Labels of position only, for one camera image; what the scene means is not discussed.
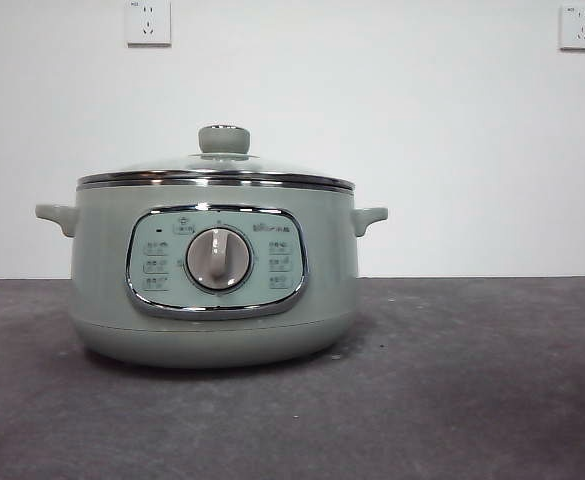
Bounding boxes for glass lid with grey knob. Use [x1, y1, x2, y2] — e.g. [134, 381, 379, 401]
[77, 124, 357, 191]

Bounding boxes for pale green electric pot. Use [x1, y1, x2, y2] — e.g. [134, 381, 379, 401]
[34, 179, 389, 370]

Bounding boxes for white wall socket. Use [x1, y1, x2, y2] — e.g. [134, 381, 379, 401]
[559, 3, 585, 52]
[125, 0, 172, 49]

